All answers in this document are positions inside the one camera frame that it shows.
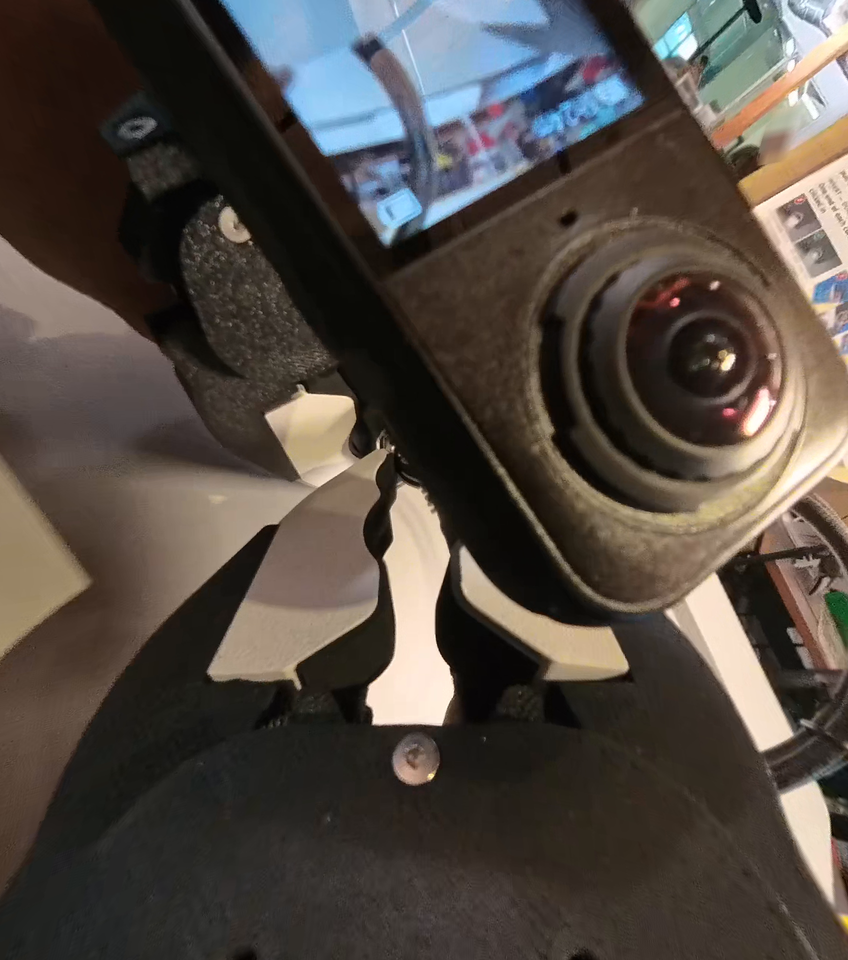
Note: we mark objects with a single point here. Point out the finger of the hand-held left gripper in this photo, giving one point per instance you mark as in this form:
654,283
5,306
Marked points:
312,435

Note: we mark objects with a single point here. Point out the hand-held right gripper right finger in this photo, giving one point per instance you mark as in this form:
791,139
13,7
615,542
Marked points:
559,642

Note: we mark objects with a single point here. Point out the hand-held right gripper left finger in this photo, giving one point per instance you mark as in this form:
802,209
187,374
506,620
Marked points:
312,593

